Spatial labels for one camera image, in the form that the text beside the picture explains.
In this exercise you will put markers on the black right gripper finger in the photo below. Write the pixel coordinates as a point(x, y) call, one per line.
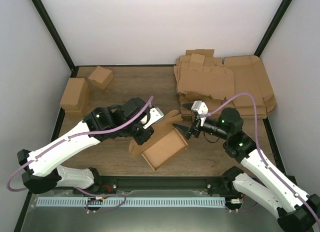
point(187, 106)
point(185, 131)

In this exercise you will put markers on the small folded cardboard box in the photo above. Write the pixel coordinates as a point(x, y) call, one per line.
point(101, 77)

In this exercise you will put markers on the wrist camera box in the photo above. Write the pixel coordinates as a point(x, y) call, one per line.
point(152, 117)
point(198, 109)

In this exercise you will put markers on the light blue slotted cable duct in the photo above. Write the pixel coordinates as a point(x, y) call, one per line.
point(199, 202)

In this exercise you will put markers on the large flat cardboard sheet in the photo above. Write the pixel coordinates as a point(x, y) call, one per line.
point(250, 76)

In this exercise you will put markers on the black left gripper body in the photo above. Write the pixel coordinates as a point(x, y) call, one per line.
point(140, 138)

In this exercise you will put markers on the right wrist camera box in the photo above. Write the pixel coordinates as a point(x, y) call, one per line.
point(198, 109)

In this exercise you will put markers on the black aluminium frame rail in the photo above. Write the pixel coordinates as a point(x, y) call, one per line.
point(113, 184)

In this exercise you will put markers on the tall folded cardboard box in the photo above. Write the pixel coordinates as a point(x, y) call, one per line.
point(75, 97)

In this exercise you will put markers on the stack of flat cardboard sheets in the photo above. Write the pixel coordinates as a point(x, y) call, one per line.
point(201, 76)

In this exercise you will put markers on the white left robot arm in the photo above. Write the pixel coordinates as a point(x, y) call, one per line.
point(43, 170)

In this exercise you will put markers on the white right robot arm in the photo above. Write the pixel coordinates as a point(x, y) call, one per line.
point(294, 209)

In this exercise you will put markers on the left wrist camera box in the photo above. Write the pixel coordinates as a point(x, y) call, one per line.
point(152, 117)

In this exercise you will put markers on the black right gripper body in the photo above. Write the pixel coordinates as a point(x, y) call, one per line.
point(196, 126)

